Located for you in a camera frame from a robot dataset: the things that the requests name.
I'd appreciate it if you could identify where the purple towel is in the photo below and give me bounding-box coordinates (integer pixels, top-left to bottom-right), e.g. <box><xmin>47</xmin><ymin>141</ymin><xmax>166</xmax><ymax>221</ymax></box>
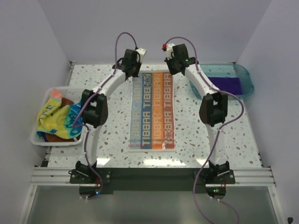
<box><xmin>209</xmin><ymin>77</ymin><xmax>243</xmax><ymax>95</ymax></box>

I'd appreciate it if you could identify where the colourful printed towel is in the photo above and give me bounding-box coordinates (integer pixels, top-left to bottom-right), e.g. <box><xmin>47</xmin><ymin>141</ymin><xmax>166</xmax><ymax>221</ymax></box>
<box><xmin>128</xmin><ymin>72</ymin><xmax>176</xmax><ymax>152</ymax></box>

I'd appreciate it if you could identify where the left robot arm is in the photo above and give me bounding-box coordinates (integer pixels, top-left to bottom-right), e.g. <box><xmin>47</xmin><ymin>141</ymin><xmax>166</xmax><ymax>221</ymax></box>
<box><xmin>71</xmin><ymin>48</ymin><xmax>146</xmax><ymax>183</ymax></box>

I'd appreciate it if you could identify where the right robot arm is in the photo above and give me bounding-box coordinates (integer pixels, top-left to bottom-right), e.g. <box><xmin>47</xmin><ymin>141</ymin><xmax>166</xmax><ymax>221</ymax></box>
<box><xmin>162</xmin><ymin>43</ymin><xmax>230</xmax><ymax>183</ymax></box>

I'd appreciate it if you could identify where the teal translucent plastic bin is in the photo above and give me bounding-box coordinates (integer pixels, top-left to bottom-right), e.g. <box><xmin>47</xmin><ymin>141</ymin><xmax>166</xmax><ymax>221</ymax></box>
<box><xmin>200</xmin><ymin>64</ymin><xmax>254</xmax><ymax>98</ymax></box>

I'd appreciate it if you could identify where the blue towel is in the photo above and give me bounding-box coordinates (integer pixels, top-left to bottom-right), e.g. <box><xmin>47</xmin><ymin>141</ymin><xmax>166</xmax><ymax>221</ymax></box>
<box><xmin>64</xmin><ymin>100</ymin><xmax>83</xmax><ymax>139</ymax></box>

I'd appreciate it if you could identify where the brown towel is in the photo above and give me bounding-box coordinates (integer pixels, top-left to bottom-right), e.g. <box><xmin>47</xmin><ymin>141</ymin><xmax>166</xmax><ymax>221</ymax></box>
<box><xmin>60</xmin><ymin>98</ymin><xmax>74</xmax><ymax>108</ymax></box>

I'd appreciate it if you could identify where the yellow green patterned towel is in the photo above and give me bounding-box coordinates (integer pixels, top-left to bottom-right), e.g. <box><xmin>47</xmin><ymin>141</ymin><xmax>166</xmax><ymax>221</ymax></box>
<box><xmin>36</xmin><ymin>96</ymin><xmax>70</xmax><ymax>139</ymax></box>

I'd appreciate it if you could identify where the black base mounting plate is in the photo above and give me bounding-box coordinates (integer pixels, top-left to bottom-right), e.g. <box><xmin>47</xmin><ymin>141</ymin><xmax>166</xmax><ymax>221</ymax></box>
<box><xmin>68</xmin><ymin>167</ymin><xmax>236</xmax><ymax>196</ymax></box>

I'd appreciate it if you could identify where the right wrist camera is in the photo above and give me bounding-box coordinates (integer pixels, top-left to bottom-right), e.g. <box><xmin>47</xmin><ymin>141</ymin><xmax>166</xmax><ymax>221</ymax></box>
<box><xmin>162</xmin><ymin>43</ymin><xmax>175</xmax><ymax>60</ymax></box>

